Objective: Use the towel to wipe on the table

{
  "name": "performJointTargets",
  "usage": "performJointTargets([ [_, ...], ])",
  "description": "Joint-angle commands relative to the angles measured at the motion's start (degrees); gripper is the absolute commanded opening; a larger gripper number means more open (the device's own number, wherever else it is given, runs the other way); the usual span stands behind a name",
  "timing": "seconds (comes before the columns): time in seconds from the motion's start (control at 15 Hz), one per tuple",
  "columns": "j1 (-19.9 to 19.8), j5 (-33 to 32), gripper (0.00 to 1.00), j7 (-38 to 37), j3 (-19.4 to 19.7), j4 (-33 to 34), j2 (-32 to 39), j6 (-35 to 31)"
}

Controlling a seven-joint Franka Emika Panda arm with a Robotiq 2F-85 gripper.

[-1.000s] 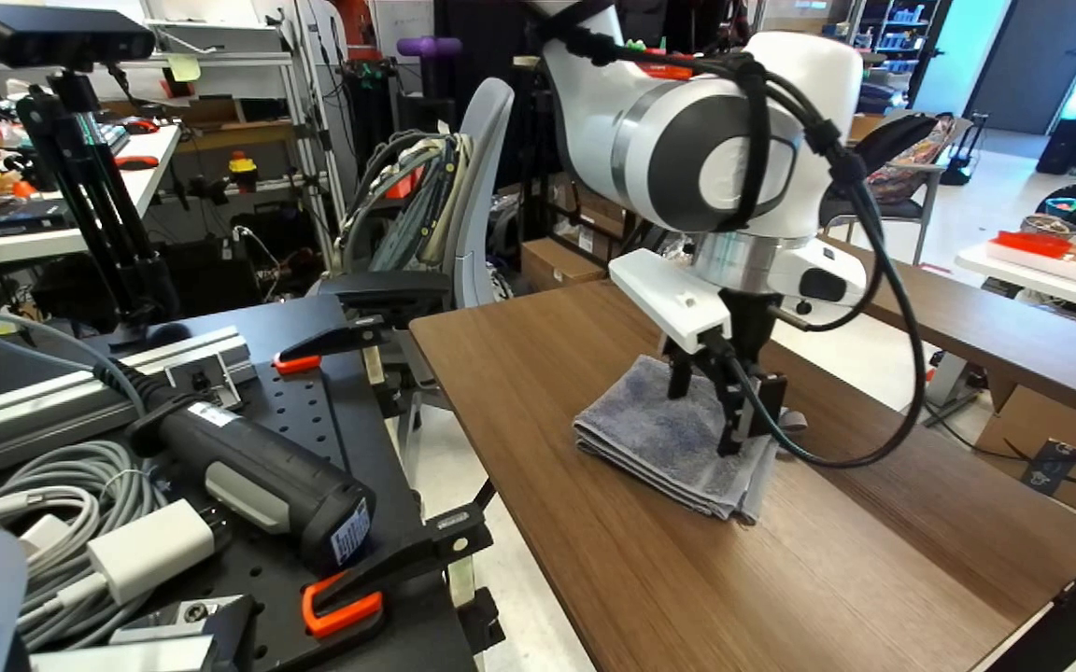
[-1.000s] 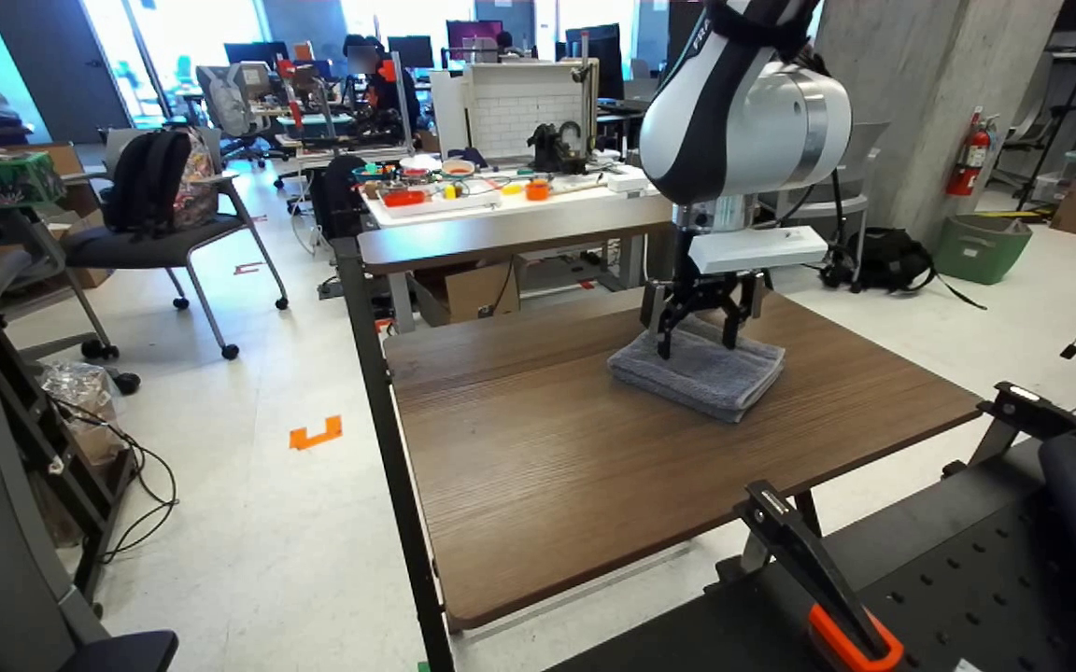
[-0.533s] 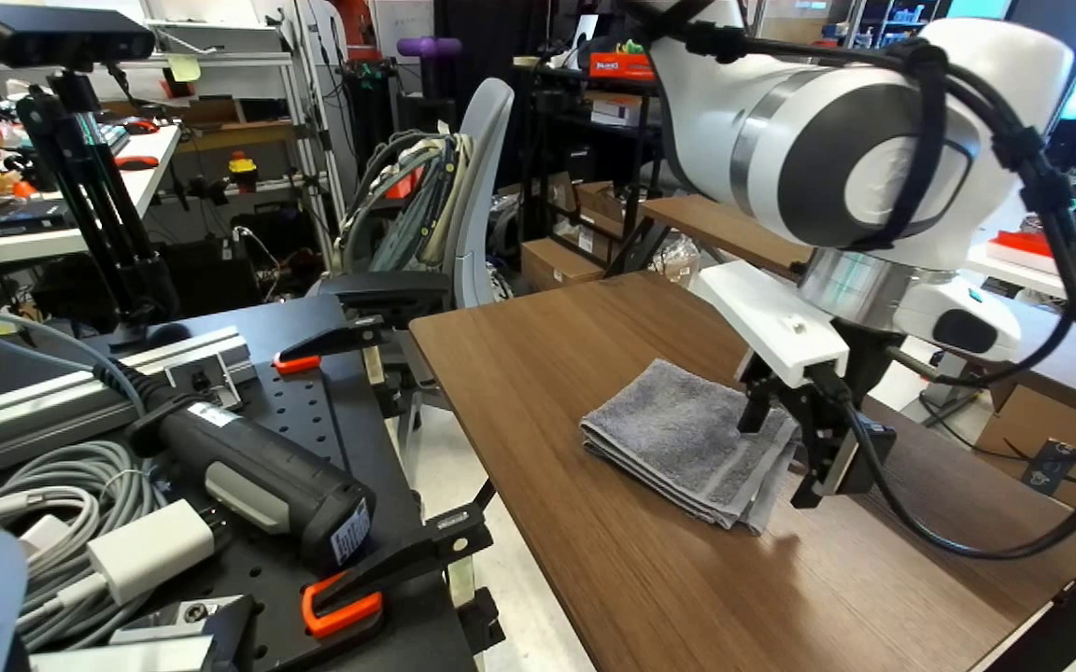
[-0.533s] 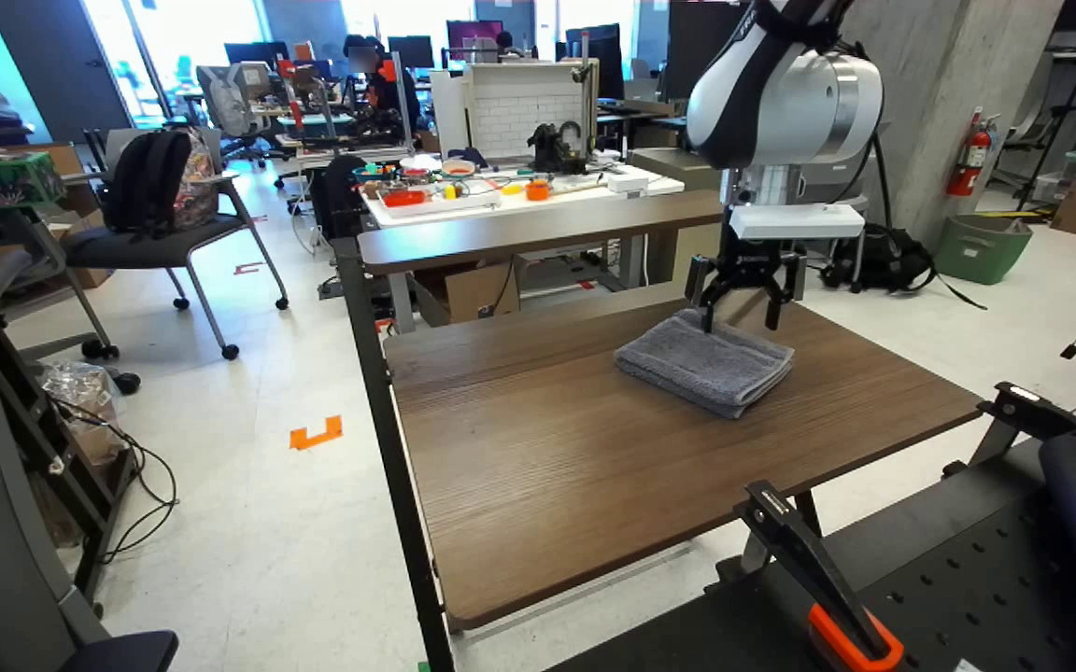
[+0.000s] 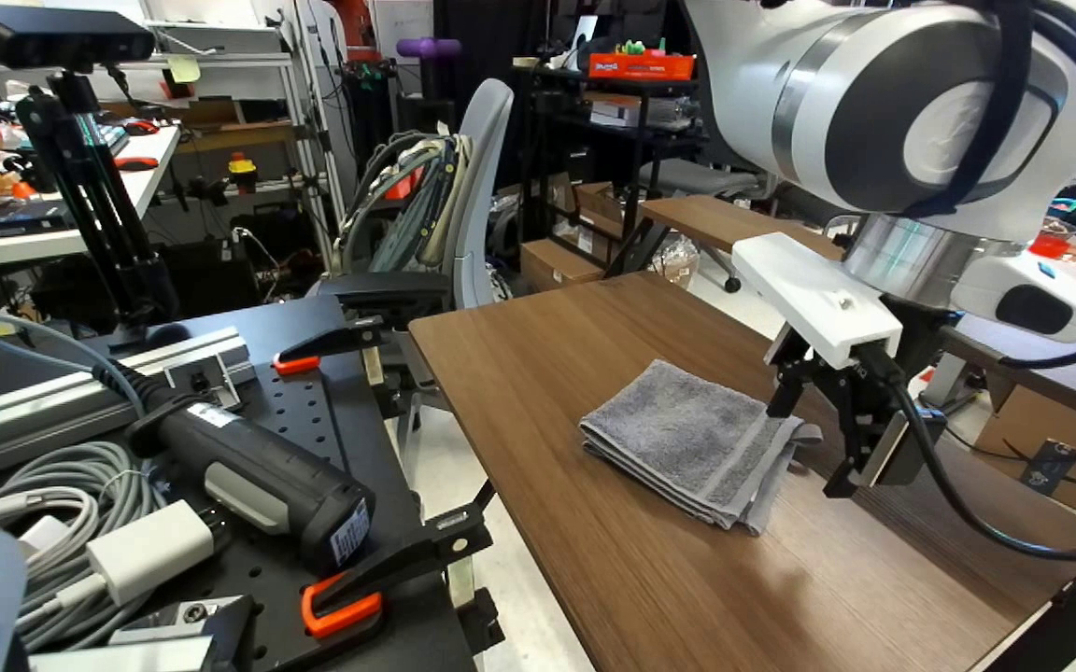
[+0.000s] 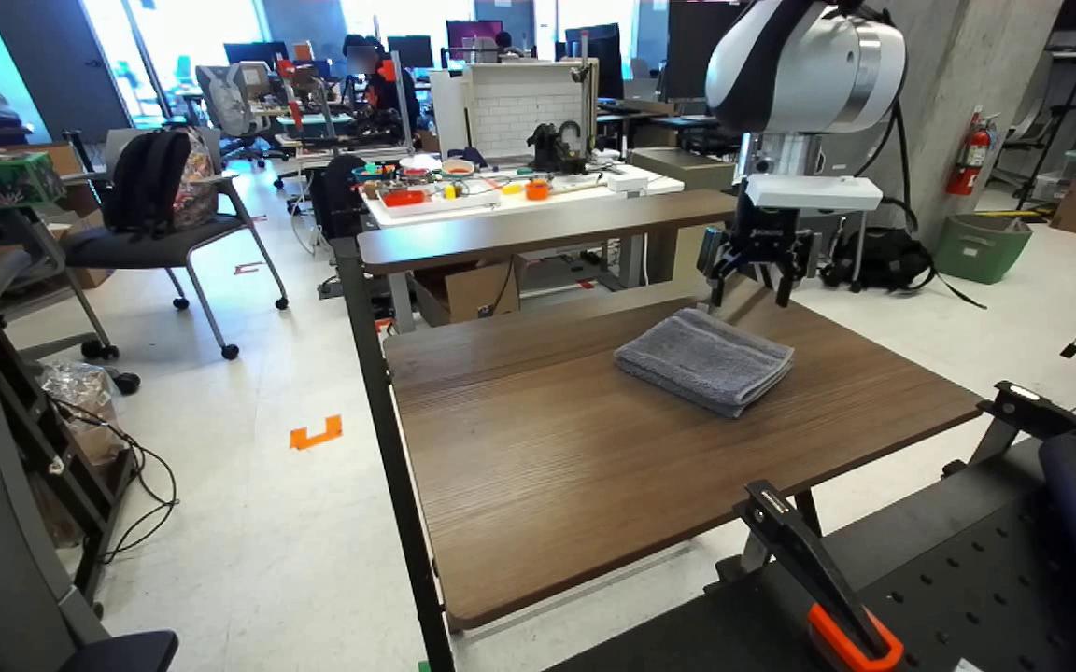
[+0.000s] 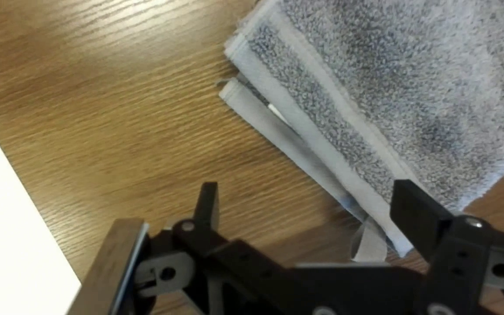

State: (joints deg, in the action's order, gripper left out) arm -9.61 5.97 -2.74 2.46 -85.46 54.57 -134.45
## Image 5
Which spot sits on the grey office chair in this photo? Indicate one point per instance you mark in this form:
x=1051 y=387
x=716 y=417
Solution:
x=482 y=188

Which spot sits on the white power adapter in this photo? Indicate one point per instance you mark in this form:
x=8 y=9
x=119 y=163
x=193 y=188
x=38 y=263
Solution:
x=150 y=550

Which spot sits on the black shelf rack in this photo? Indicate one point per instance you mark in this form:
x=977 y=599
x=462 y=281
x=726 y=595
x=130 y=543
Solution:
x=561 y=163

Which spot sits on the crumpled clear plastic bag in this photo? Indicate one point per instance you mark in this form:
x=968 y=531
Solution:
x=693 y=263

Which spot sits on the black perforated mounting board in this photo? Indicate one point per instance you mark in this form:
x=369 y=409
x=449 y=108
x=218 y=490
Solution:
x=317 y=429

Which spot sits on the black metal bar clamp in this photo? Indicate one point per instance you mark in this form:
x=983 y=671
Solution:
x=329 y=341

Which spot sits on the black stereo camera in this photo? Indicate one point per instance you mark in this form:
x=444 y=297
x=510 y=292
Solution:
x=45 y=32

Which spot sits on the grey folded towel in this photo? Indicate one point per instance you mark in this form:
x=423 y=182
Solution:
x=693 y=441

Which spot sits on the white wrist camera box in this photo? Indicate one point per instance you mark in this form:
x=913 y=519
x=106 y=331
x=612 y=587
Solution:
x=820 y=301

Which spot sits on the wooden desk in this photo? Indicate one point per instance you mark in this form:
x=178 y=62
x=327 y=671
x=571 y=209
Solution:
x=710 y=222

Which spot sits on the aluminium extrusion bar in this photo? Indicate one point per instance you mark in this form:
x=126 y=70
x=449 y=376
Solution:
x=55 y=396

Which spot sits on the purple cylinder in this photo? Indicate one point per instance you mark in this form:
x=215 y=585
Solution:
x=428 y=45

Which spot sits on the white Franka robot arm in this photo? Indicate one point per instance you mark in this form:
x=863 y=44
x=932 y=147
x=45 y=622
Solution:
x=860 y=100

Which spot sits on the black electric screwdriver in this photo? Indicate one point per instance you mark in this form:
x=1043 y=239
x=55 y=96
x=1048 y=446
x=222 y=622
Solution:
x=261 y=479

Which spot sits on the brown cardboard box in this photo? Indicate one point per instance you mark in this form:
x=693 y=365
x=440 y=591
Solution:
x=1054 y=453

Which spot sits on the red plastic bin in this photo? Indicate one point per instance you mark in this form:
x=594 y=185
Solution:
x=639 y=63

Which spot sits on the black camera stand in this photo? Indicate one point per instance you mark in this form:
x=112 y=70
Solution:
x=94 y=198

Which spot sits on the silver metal ladder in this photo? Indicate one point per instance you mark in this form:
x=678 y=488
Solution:
x=317 y=100

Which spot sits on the white work table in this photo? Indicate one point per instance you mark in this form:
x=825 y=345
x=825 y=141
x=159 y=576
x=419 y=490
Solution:
x=18 y=244

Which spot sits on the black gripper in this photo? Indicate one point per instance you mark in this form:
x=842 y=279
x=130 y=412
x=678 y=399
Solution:
x=895 y=361

